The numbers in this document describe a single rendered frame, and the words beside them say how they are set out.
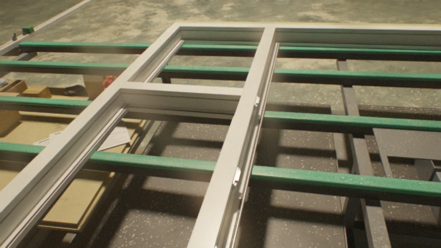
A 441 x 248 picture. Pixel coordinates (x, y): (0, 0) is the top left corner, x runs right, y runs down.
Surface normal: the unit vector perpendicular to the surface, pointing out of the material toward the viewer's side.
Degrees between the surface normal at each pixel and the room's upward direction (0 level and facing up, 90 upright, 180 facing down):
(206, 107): 90
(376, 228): 0
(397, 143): 0
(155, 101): 90
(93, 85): 90
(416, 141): 0
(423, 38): 90
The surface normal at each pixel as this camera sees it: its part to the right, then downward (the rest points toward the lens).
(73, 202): -0.07, -0.81
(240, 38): -0.23, 0.57
